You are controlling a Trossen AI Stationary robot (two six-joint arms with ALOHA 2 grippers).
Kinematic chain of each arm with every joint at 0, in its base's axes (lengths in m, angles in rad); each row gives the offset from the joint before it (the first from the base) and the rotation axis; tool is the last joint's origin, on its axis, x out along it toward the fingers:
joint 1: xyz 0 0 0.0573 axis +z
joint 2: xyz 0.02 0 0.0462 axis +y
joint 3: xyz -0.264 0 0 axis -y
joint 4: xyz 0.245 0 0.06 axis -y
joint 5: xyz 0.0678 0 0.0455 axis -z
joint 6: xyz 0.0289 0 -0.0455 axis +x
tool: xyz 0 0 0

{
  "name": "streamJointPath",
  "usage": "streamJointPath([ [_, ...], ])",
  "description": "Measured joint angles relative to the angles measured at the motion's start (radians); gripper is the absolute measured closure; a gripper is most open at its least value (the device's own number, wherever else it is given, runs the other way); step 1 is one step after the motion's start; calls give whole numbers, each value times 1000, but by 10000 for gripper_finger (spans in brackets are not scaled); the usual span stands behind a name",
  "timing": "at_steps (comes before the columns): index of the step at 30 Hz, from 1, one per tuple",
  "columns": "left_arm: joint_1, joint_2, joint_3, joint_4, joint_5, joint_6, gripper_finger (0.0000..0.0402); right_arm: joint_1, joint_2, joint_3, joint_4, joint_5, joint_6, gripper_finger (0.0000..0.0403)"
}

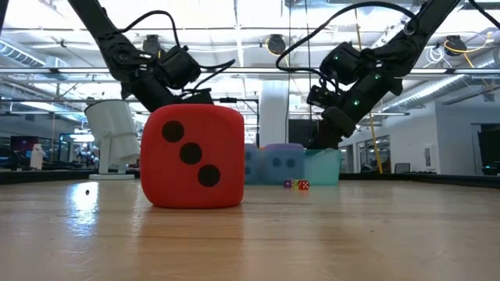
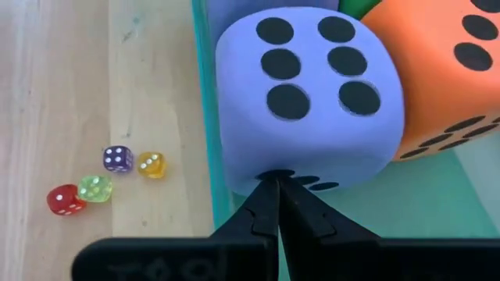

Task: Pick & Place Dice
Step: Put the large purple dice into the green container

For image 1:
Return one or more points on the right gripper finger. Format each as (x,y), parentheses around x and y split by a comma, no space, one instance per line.
(328,142)

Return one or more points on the teal translucent plastic bin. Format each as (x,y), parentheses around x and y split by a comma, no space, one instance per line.
(324,168)

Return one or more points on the small red clear die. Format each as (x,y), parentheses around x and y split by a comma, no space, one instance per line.
(304,185)

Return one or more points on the small green clear die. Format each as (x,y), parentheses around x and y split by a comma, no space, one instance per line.
(295,183)

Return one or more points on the small purple clear die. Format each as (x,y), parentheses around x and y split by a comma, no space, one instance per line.
(288,183)

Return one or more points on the red foam die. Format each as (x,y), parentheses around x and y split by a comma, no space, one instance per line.
(191,156)

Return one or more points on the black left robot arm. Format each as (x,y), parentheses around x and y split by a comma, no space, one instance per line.
(105,35)

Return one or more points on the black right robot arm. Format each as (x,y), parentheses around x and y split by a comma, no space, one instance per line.
(426,23)

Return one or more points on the black cabinet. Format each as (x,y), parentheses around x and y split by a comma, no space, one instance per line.
(301,132)

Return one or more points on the white square pillar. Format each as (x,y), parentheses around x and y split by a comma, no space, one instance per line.
(273,117)

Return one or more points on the white bottle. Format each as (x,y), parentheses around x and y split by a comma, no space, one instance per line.
(38,158)

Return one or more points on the dark red monitor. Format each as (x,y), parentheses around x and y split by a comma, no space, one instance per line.
(23,143)

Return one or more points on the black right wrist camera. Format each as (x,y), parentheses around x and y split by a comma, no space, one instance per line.
(320,97)

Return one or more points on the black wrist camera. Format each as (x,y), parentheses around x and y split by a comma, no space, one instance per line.
(197,97)
(320,97)

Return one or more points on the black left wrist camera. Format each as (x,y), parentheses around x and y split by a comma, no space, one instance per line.
(197,97)

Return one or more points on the black background rig frame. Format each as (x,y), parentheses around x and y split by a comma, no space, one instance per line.
(234,100)

